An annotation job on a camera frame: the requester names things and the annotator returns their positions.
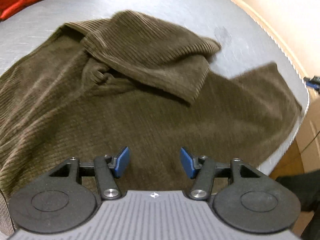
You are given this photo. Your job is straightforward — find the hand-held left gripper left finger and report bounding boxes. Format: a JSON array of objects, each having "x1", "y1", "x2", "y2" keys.
[{"x1": 49, "y1": 147, "x2": 130, "y2": 201}]

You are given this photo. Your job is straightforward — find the brown corduroy pants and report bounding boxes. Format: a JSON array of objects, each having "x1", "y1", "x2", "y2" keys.
[{"x1": 0, "y1": 10, "x2": 303, "y2": 198}]

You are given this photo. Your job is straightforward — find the grey quilted mattress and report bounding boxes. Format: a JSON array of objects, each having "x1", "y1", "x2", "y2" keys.
[{"x1": 0, "y1": 0, "x2": 310, "y2": 233}]

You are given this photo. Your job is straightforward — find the dark cloth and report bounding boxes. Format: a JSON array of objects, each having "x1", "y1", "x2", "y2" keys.
[{"x1": 275, "y1": 170, "x2": 320, "y2": 214}]

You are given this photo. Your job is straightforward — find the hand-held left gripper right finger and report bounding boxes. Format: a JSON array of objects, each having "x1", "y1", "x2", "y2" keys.
[{"x1": 180, "y1": 147, "x2": 263, "y2": 201}]

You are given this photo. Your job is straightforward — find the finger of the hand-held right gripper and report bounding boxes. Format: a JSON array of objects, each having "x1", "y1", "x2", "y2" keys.
[{"x1": 303, "y1": 76, "x2": 320, "y2": 88}]

